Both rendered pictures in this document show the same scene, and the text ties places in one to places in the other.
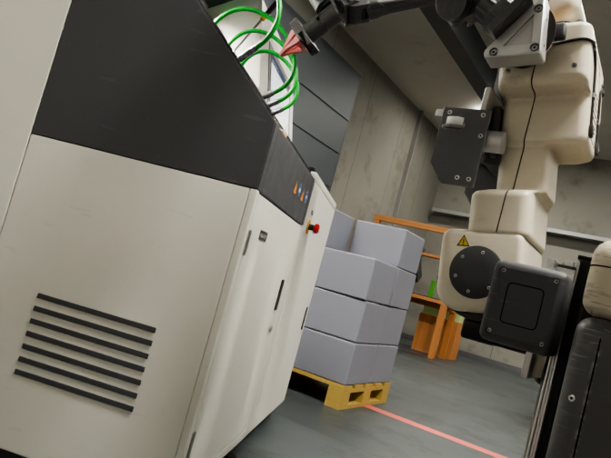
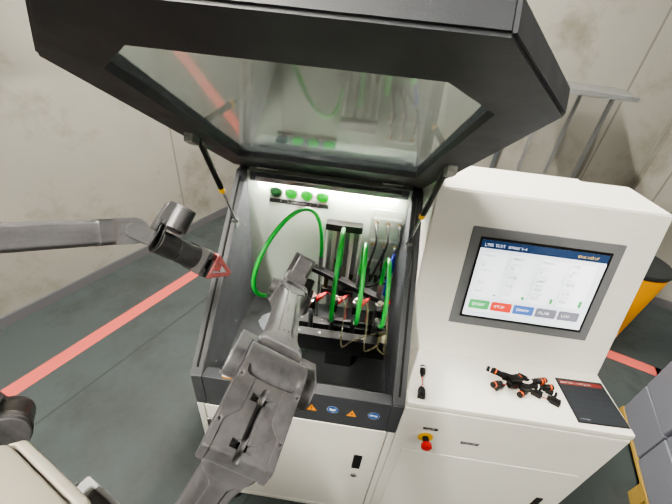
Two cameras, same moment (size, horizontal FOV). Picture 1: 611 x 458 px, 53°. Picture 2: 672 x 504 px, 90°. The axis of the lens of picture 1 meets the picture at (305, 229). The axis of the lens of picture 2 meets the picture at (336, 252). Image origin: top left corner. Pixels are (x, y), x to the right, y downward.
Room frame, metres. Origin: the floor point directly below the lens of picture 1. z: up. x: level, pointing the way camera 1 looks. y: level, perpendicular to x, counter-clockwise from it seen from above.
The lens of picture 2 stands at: (1.71, -0.56, 1.93)
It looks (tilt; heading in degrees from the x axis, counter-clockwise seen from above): 34 degrees down; 83
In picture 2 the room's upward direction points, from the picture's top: 6 degrees clockwise
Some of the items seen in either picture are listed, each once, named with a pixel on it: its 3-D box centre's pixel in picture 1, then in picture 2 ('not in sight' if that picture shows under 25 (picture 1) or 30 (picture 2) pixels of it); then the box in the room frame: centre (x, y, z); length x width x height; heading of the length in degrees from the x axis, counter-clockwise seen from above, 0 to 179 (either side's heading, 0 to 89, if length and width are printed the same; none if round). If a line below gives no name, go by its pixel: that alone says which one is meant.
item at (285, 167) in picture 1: (285, 182); (296, 398); (1.71, 0.09, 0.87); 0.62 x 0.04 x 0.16; 170
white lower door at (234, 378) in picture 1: (250, 330); (292, 462); (1.71, 0.07, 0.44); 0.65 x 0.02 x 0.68; 170
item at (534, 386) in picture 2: not in sight; (523, 383); (2.45, 0.06, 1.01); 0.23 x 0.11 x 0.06; 170
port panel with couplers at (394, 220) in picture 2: not in sight; (382, 246); (2.03, 0.54, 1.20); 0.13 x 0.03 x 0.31; 170
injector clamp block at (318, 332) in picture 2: not in sight; (339, 342); (1.87, 0.30, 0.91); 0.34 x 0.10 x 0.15; 170
